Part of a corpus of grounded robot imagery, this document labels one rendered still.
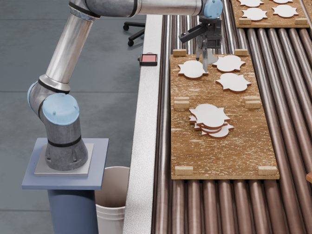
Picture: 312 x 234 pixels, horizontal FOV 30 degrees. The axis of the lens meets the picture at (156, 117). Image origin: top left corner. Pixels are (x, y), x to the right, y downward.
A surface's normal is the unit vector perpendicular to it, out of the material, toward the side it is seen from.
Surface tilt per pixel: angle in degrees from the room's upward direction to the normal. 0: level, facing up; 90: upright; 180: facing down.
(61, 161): 69
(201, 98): 0
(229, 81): 0
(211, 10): 87
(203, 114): 0
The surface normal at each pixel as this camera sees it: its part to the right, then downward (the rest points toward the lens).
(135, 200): -0.01, -0.83
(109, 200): 0.35, 0.48
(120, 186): -0.09, 0.51
